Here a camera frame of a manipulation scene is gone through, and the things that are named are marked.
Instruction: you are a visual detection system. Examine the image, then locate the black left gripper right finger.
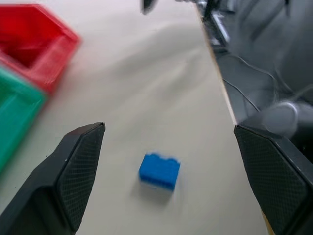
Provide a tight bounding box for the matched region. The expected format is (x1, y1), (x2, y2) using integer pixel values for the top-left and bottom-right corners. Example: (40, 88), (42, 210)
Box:
(233, 124), (313, 235)

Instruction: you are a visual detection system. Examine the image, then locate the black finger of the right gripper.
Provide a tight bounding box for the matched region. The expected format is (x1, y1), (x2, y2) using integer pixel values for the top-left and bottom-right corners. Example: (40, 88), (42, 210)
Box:
(140, 0), (158, 15)

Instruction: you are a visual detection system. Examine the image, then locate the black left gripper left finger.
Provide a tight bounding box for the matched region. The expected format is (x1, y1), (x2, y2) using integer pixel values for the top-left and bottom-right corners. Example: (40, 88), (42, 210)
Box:
(0, 122), (106, 235)

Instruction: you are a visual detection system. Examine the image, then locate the silver robot body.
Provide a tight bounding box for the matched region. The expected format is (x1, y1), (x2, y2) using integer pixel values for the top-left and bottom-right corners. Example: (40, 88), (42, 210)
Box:
(241, 100), (313, 140)

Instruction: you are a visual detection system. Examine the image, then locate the green plastic bin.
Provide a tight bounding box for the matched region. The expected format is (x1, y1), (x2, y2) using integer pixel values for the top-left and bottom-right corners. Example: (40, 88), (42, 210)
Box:
(0, 67), (47, 172)

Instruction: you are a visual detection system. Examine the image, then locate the blue toy building block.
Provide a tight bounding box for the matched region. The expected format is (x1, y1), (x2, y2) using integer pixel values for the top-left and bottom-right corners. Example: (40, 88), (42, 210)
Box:
(138, 152), (181, 191)

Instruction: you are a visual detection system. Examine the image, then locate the red plastic bin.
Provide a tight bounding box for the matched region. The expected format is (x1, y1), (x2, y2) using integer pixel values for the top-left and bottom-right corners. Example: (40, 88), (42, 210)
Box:
(0, 3), (82, 94)

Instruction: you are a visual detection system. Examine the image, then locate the thin black cable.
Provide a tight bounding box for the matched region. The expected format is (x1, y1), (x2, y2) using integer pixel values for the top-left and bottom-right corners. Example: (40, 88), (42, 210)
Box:
(222, 54), (313, 111)

